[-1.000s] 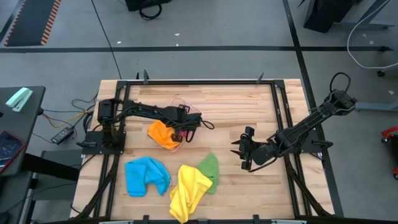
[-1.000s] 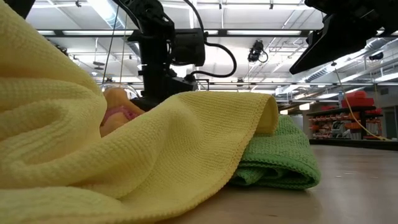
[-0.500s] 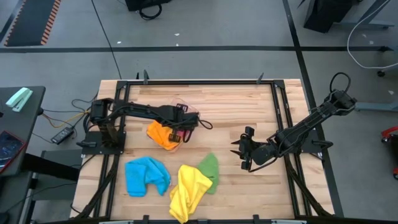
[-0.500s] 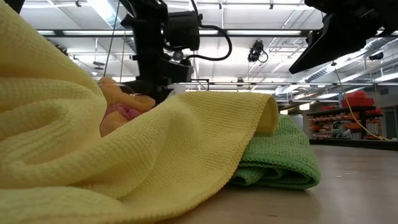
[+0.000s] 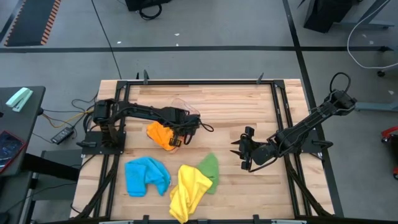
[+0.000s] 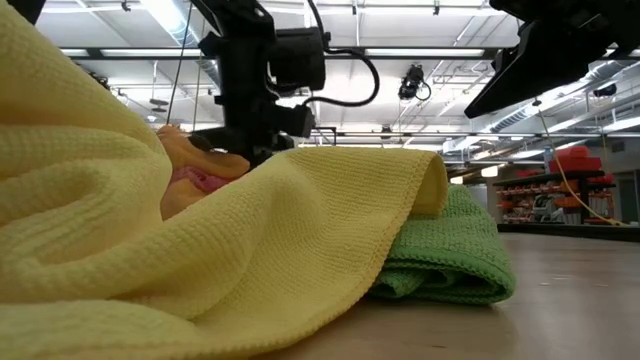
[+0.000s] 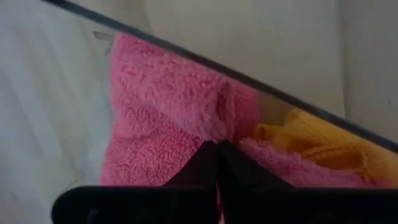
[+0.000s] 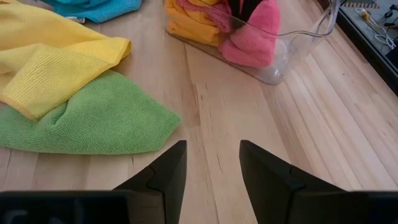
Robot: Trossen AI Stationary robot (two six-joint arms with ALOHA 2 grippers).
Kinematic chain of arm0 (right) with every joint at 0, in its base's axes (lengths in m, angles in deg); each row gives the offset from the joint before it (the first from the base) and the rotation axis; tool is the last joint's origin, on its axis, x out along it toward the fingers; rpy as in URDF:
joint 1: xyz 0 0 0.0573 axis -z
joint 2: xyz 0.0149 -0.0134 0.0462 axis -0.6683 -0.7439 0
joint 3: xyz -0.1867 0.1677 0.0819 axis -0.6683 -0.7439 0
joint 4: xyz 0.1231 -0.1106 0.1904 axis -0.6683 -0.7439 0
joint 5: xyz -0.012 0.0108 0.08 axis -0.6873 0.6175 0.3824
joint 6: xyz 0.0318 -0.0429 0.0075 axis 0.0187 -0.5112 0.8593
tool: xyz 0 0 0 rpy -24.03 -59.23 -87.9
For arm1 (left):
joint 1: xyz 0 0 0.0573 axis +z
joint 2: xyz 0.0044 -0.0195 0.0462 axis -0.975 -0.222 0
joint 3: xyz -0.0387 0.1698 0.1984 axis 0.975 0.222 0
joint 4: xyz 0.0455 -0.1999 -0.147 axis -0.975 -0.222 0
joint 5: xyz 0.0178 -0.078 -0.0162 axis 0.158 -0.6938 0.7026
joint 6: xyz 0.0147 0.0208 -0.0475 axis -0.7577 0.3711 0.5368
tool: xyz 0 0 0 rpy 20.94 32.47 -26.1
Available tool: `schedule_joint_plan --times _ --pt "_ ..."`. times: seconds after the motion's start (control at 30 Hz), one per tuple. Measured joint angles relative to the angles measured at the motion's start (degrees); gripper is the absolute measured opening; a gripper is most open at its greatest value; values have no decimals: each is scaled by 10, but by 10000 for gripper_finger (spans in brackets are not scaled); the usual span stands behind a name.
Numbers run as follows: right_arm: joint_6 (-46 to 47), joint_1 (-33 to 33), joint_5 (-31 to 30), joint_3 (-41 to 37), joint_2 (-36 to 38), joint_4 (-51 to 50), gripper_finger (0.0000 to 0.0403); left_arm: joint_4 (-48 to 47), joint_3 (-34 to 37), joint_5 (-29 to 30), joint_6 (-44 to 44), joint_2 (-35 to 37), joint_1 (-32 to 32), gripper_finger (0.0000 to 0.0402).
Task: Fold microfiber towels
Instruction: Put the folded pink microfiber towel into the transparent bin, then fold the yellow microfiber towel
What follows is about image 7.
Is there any large orange microfiber towel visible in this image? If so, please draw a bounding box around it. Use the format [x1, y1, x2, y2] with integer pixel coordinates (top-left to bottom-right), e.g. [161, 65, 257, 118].
[252, 108, 398, 189]

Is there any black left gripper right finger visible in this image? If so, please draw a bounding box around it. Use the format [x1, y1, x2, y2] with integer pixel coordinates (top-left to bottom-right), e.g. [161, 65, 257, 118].
[217, 139, 295, 224]

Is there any long pink microfiber towel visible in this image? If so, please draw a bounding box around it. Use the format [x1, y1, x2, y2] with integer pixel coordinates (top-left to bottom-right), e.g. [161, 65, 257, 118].
[238, 138, 379, 189]

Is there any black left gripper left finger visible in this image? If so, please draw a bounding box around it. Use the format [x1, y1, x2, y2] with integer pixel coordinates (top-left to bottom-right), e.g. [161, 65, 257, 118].
[163, 140, 218, 224]

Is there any clear plastic container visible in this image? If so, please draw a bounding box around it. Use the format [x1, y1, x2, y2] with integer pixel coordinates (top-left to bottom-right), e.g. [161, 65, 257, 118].
[0, 0, 398, 191]

